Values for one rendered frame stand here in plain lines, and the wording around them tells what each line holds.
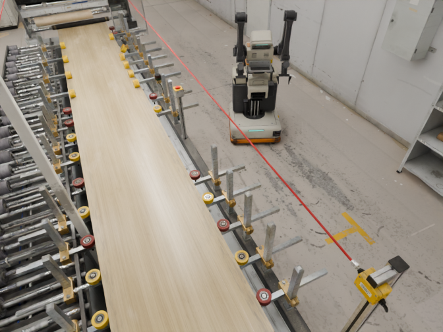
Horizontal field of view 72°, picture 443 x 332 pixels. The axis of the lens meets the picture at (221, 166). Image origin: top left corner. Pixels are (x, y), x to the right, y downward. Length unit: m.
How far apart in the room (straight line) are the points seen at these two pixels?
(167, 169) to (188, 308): 1.05
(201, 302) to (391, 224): 2.23
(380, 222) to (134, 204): 2.33
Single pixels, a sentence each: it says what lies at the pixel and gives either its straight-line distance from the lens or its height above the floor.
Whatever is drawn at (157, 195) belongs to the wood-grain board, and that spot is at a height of 0.90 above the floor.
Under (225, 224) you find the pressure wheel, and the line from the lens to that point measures 1.93.
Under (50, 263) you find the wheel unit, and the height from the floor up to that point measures 1.11.
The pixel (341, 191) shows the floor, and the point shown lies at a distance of 3.52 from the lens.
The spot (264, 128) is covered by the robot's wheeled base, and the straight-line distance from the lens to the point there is 3.74.
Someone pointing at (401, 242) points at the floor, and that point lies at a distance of 3.31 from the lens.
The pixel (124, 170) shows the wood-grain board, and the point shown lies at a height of 0.90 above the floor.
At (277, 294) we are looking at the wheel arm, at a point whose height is 0.84.
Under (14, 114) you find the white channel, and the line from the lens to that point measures 1.62.
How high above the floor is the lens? 2.47
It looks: 43 degrees down
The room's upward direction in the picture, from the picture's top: 2 degrees counter-clockwise
